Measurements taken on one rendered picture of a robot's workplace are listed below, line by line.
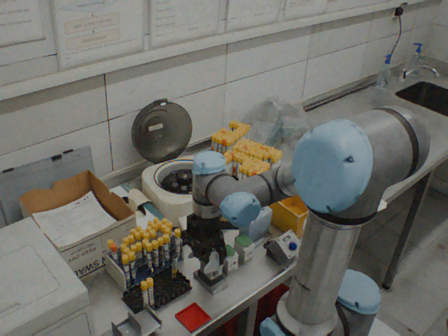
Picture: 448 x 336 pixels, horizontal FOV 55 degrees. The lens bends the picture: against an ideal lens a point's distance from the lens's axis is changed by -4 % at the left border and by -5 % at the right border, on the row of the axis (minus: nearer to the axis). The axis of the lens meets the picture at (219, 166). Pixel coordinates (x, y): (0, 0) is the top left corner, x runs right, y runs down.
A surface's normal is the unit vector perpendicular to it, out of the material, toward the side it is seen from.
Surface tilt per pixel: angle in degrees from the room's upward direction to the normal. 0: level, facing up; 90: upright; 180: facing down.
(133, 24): 93
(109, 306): 0
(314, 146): 84
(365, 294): 7
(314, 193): 80
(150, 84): 90
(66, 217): 1
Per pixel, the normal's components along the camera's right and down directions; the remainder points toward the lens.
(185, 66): 0.66, 0.44
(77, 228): 0.07, -0.84
